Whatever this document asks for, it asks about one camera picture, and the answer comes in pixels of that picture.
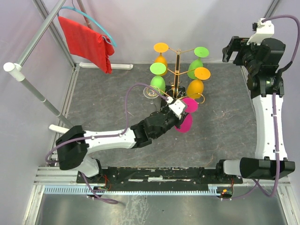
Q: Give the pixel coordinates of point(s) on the green wine glass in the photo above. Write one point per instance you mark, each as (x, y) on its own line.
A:
(200, 52)
(158, 81)

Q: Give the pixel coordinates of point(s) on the yellow wine glass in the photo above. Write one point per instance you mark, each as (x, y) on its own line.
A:
(196, 87)
(161, 48)

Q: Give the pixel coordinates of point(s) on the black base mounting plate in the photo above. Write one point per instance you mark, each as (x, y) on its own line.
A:
(161, 180)

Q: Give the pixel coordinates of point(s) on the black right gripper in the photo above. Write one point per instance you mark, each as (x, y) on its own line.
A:
(239, 45)

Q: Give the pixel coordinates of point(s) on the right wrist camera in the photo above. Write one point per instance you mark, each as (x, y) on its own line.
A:
(263, 30)

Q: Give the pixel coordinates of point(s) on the teal clothes hanger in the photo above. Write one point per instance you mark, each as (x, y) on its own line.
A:
(93, 22)

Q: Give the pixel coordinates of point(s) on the green wine glass front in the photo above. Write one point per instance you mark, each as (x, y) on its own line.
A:
(200, 52)

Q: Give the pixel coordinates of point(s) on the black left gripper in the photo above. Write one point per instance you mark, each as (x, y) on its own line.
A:
(180, 121)

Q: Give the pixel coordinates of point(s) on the clear champagne glass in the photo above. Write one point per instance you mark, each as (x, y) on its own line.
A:
(150, 94)

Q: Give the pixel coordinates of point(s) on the aluminium frame post left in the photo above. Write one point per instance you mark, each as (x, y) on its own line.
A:
(45, 13)

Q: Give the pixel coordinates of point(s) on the pink wine glass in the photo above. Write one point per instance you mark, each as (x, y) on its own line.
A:
(192, 107)

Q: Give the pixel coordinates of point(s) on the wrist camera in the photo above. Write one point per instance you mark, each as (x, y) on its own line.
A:
(263, 30)
(177, 106)

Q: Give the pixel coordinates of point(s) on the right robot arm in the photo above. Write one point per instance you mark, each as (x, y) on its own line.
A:
(266, 86)

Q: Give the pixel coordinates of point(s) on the gold wine glass rack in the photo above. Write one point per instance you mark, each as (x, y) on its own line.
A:
(176, 81)

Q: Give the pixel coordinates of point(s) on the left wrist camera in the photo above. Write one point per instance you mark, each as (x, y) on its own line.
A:
(177, 106)

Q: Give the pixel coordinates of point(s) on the red cloth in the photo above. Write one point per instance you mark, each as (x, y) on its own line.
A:
(87, 43)

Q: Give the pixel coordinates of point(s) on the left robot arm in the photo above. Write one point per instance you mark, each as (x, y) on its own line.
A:
(76, 145)

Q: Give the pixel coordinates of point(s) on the white clothes stand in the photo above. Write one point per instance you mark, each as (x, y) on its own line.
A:
(14, 69)

